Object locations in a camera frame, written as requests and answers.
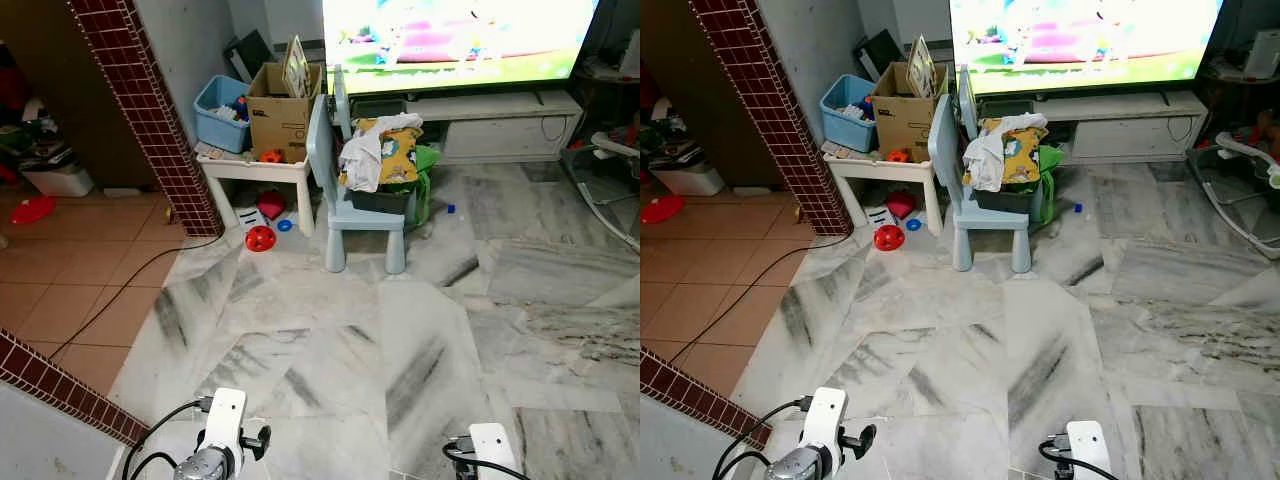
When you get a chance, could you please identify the white storage box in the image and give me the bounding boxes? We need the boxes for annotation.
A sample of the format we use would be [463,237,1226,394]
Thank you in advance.
[650,160,725,198]
[20,160,96,199]

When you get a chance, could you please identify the white television console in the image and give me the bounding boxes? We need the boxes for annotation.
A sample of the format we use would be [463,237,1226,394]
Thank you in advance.
[352,88,585,166]
[978,90,1209,166]

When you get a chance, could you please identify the small white plastic table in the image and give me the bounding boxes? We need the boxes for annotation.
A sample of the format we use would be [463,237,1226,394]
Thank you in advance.
[823,143,944,239]
[196,143,318,239]

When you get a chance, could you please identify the blue plastic bin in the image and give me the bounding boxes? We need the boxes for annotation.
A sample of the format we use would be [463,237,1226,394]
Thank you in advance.
[820,75,878,155]
[193,75,252,155]

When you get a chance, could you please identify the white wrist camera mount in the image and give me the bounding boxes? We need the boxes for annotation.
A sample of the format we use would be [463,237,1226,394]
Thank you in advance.
[800,387,849,456]
[1065,421,1113,480]
[200,388,248,456]
[468,423,522,480]

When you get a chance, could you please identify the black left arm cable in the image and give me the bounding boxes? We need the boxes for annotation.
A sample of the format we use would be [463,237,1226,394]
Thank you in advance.
[120,397,216,480]
[712,397,813,480]

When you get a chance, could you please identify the thin black floor cable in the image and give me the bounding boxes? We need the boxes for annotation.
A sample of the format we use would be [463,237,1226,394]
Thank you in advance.
[668,233,851,363]
[47,233,223,359]

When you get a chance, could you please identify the dark grey basket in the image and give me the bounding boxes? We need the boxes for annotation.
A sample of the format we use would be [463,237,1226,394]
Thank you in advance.
[348,185,413,215]
[972,185,1039,215]

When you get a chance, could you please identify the black flat board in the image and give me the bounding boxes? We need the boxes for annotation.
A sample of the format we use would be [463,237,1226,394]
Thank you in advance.
[223,29,274,83]
[852,29,903,81]

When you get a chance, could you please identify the green fabric bag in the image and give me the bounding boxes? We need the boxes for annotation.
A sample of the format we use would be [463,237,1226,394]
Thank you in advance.
[1035,145,1067,226]
[408,145,442,226]

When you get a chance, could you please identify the white box device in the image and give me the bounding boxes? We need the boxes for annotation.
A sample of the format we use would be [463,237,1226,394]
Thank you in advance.
[1244,29,1280,79]

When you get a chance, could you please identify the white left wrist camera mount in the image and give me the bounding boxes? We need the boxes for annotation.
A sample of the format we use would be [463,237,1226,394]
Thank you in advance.
[800,387,849,456]
[200,388,248,456]

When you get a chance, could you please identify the picture book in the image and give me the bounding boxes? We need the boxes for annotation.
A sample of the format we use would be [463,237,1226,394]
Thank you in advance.
[282,36,312,99]
[907,36,938,99]

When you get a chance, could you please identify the brown cardboard box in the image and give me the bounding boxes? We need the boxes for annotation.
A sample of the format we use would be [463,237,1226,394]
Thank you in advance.
[872,62,949,164]
[246,62,325,164]

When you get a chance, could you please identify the light blue child chair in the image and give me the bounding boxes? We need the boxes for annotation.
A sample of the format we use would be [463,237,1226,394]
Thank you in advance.
[307,64,423,275]
[928,65,1046,274]

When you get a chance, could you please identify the large flat screen television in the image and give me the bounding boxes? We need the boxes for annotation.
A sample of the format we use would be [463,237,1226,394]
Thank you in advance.
[948,0,1225,83]
[322,0,602,81]

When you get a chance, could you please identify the yellow printed cloth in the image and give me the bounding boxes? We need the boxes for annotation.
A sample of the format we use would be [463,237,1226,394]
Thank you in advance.
[1003,125,1048,186]
[378,125,424,186]

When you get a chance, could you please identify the grey baby bouncer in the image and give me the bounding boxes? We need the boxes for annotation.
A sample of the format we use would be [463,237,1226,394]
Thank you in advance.
[1185,130,1280,259]
[560,130,641,253]

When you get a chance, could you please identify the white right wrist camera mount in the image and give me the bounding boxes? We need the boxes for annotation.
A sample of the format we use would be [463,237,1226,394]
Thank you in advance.
[1065,421,1113,480]
[468,423,522,480]

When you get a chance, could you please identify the white crumpled cloth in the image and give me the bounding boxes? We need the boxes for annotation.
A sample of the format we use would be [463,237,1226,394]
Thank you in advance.
[338,113,426,193]
[962,113,1049,193]

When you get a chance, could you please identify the red plastic plate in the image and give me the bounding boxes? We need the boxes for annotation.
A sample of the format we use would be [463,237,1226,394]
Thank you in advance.
[10,196,58,226]
[641,195,687,225]

